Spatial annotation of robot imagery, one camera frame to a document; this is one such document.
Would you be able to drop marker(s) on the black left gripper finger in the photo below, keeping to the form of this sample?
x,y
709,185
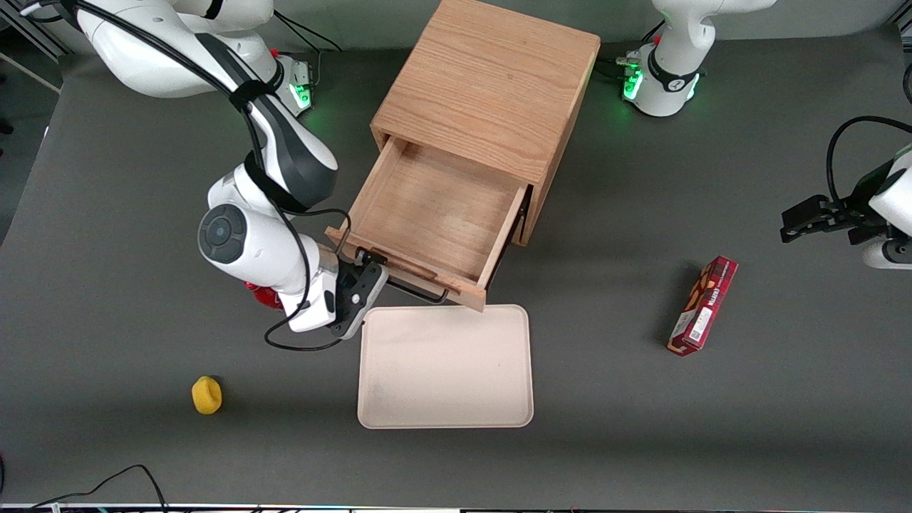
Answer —
x,y
805,210
798,234

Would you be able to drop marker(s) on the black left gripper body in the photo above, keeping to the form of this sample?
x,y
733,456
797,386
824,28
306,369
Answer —
x,y
852,211

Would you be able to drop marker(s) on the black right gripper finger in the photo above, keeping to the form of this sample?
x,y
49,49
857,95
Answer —
x,y
363,255
378,260

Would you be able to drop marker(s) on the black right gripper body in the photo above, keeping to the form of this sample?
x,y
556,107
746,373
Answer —
x,y
348,273

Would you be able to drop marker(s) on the wooden drawer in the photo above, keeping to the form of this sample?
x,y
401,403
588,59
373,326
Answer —
x,y
434,206

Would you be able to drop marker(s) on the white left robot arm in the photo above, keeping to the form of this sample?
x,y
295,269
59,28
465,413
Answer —
x,y
670,71

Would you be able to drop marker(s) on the wooden drawer cabinet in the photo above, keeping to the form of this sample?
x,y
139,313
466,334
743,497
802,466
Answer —
x,y
491,78

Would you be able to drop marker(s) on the red plastic bottle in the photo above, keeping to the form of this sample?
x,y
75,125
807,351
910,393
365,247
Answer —
x,y
265,296

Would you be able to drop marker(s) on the beige rectangular tray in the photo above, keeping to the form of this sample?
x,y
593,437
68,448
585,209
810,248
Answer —
x,y
445,367

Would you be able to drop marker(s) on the red snack box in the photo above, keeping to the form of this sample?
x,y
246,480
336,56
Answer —
x,y
702,308

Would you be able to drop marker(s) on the yellow lemon toy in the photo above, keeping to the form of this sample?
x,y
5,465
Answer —
x,y
206,396

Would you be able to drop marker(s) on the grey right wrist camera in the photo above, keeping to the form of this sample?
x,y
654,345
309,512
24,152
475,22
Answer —
x,y
368,305

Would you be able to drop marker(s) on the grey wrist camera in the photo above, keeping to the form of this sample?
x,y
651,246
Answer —
x,y
890,255
368,305

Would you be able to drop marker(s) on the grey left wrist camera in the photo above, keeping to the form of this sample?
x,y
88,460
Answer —
x,y
890,255

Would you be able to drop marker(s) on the aluminium frame bar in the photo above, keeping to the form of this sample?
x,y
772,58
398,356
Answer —
x,y
32,32

